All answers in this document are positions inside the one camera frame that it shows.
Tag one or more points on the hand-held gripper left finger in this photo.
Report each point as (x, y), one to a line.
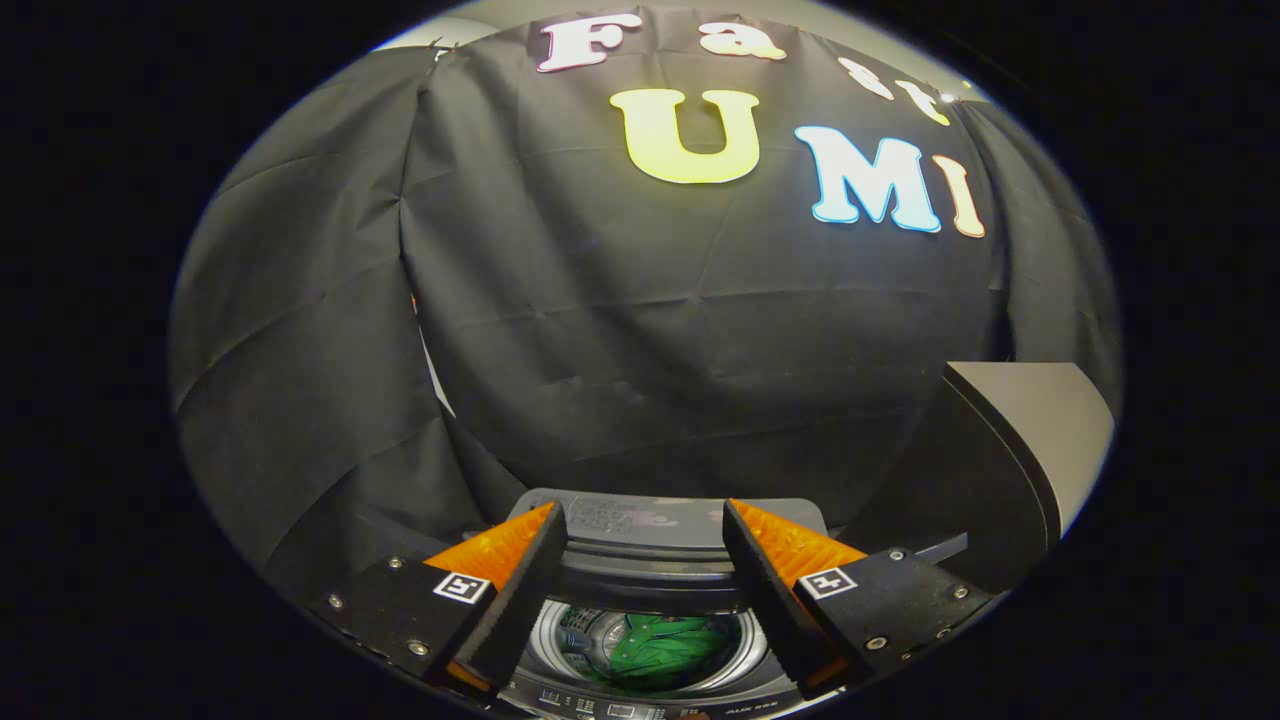
(520, 590)

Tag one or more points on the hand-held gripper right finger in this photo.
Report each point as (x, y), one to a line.
(760, 590)

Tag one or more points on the green polo shirt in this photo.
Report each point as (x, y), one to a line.
(670, 650)

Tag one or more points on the grey washing machine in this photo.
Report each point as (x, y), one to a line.
(620, 708)

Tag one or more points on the black backdrop cloth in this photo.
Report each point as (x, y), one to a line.
(620, 330)

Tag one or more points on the beige cabinet with black frame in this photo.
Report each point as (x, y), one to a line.
(1040, 430)

